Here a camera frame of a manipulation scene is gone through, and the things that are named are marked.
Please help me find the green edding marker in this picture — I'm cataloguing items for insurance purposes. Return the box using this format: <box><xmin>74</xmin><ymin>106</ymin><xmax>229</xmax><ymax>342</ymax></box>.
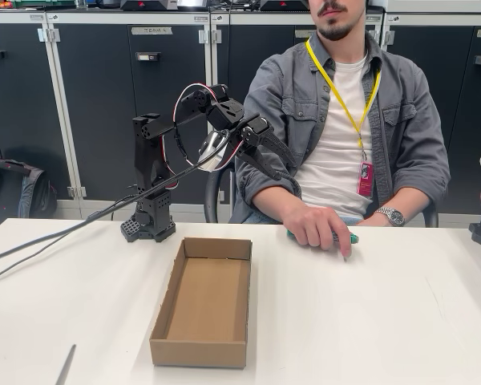
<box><xmin>285</xmin><ymin>229</ymin><xmax>361</xmax><ymax>245</ymax></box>

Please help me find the person's right forearm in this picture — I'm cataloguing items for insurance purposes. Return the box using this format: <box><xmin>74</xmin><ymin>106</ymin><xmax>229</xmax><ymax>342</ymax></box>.
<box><xmin>244</xmin><ymin>168</ymin><xmax>317</xmax><ymax>220</ymax></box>

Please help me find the person's left forearm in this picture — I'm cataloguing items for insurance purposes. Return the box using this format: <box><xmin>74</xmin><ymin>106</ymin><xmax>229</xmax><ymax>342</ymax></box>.
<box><xmin>362</xmin><ymin>168</ymin><xmax>452</xmax><ymax>228</ymax></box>

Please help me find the person in grey shirt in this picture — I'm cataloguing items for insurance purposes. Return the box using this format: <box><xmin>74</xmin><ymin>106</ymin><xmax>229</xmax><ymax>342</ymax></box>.
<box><xmin>228</xmin><ymin>0</ymin><xmax>452</xmax><ymax>225</ymax></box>

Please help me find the person's right hand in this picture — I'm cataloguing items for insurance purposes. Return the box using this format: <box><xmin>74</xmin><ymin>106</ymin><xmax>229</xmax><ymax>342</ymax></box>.
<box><xmin>282</xmin><ymin>203</ymin><xmax>354</xmax><ymax>258</ymax></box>

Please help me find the black grey metal cabinet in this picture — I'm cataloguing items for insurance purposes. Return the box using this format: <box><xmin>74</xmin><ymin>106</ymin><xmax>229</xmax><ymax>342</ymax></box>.
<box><xmin>0</xmin><ymin>10</ymin><xmax>49</xmax><ymax>220</ymax></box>
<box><xmin>384</xmin><ymin>11</ymin><xmax>481</xmax><ymax>216</ymax></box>
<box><xmin>210</xmin><ymin>10</ymin><xmax>386</xmax><ymax>217</ymax></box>
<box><xmin>46</xmin><ymin>10</ymin><xmax>213</xmax><ymax>213</ymax></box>

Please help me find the pink badge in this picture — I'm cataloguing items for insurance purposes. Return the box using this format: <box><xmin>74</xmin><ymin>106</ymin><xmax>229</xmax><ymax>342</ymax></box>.
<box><xmin>357</xmin><ymin>161</ymin><xmax>376</xmax><ymax>197</ymax></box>

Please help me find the brown cardboard box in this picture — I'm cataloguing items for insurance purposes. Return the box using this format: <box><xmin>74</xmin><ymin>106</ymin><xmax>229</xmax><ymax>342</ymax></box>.
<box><xmin>149</xmin><ymin>236</ymin><xmax>253</xmax><ymax>369</ymax></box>

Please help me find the black case with red triangle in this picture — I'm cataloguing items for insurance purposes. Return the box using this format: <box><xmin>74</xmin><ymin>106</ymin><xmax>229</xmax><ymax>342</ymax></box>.
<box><xmin>119</xmin><ymin>0</ymin><xmax>180</xmax><ymax>11</ymax></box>
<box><xmin>260</xmin><ymin>0</ymin><xmax>309</xmax><ymax>12</ymax></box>

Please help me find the silver wristwatch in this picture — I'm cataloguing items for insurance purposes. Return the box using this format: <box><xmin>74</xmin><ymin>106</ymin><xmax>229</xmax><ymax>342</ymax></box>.
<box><xmin>374</xmin><ymin>207</ymin><xmax>406</xmax><ymax>228</ymax></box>

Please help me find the green box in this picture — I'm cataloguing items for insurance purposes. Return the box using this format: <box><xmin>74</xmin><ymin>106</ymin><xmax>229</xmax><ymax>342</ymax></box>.
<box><xmin>11</xmin><ymin>0</ymin><xmax>77</xmax><ymax>9</ymax></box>

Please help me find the black grey backpack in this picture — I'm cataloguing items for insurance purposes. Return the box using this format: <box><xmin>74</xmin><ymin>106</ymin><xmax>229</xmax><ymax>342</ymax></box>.
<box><xmin>0</xmin><ymin>158</ymin><xmax>58</xmax><ymax>237</ymax></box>

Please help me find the grey flat strip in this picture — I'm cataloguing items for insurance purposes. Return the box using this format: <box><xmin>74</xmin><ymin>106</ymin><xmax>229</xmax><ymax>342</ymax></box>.
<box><xmin>55</xmin><ymin>343</ymin><xmax>77</xmax><ymax>385</ymax></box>

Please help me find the silver white wrist camera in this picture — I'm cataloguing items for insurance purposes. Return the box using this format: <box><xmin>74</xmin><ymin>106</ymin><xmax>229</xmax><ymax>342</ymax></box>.
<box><xmin>198</xmin><ymin>128</ymin><xmax>232</xmax><ymax>172</ymax></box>

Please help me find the yellow lanyard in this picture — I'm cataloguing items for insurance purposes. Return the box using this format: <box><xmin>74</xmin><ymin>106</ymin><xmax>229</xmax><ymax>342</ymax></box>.
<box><xmin>305</xmin><ymin>38</ymin><xmax>382</xmax><ymax>161</ymax></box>

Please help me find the dark camera cable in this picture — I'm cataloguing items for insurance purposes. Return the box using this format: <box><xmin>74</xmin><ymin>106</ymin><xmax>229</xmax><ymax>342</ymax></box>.
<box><xmin>0</xmin><ymin>160</ymin><xmax>209</xmax><ymax>265</ymax></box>

